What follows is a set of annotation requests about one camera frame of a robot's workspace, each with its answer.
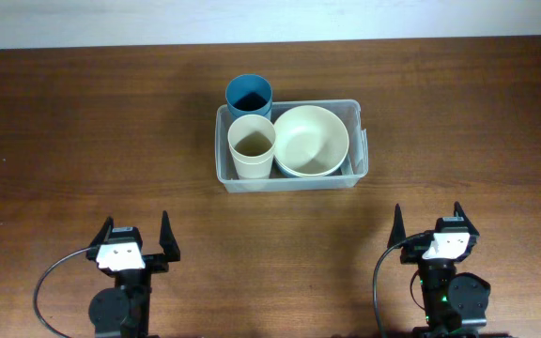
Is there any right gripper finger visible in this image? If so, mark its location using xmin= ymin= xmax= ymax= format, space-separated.
xmin=454 ymin=201 xmax=479 ymax=237
xmin=387 ymin=204 xmax=407 ymax=248

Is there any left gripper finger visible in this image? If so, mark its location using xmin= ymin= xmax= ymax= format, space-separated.
xmin=89 ymin=216 xmax=114 ymax=248
xmin=159 ymin=210 xmax=180 ymax=256

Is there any cream bowl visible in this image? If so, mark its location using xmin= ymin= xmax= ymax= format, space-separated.
xmin=274 ymin=156 xmax=348 ymax=178
xmin=274 ymin=105 xmax=349 ymax=174

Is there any cream cup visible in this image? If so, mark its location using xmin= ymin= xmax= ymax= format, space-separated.
xmin=227 ymin=115 xmax=276 ymax=164
xmin=233 ymin=158 xmax=273 ymax=179

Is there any blue cup back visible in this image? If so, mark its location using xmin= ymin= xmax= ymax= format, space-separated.
xmin=225 ymin=74 xmax=273 ymax=111

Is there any blue cup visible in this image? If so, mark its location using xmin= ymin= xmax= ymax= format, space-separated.
xmin=228 ymin=106 xmax=271 ymax=120
xmin=225 ymin=74 xmax=273 ymax=111

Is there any white plastic spoon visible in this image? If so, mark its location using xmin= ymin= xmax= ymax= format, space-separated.
xmin=340 ymin=156 xmax=353 ymax=176

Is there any blue cup front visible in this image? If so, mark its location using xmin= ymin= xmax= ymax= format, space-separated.
xmin=228 ymin=106 xmax=271 ymax=120

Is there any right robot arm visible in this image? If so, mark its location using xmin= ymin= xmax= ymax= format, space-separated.
xmin=388 ymin=203 xmax=491 ymax=337

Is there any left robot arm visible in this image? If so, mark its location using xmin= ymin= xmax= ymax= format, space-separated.
xmin=85 ymin=212 xmax=180 ymax=338

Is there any clear plastic container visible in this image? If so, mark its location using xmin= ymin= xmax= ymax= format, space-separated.
xmin=215 ymin=100 xmax=369 ymax=192

